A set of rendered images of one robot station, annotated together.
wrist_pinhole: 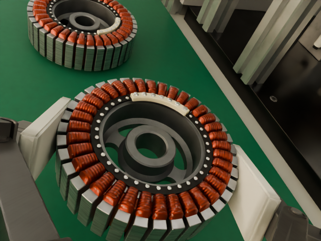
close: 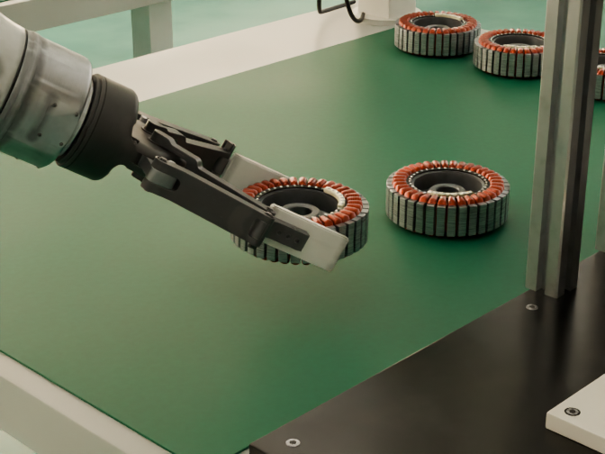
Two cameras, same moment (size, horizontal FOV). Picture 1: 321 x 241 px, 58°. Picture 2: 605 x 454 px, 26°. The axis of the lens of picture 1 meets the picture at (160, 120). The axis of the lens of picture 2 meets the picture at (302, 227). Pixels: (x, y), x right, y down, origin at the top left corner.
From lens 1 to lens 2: 1.01 m
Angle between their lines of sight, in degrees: 69
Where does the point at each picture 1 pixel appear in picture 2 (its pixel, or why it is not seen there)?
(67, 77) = (382, 226)
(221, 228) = (311, 322)
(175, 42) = not seen: hidden behind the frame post
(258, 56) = (531, 243)
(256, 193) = (280, 213)
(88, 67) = (401, 222)
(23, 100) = not seen: hidden behind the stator
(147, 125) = (315, 206)
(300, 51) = not seen: outside the picture
